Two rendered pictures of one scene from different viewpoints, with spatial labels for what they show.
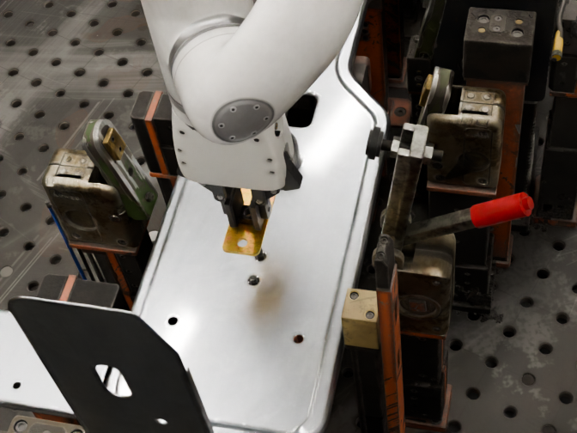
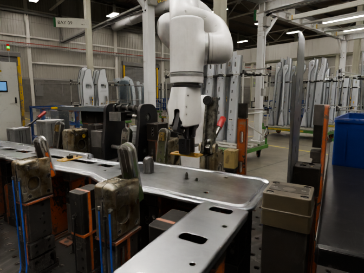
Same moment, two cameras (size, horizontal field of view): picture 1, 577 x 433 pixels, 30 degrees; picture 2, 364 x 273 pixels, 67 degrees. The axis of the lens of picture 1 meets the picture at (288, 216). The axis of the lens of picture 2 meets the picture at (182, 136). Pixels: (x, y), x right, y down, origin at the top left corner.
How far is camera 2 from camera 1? 115 cm
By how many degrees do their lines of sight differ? 78
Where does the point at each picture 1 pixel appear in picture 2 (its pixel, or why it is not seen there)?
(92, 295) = (173, 214)
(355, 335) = (235, 160)
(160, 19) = (198, 29)
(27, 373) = (218, 223)
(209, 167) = (192, 113)
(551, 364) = not seen: hidden behind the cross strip
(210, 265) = (184, 184)
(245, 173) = (197, 113)
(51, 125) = not seen: outside the picture
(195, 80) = (223, 34)
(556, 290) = not seen: hidden behind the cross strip
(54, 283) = (156, 223)
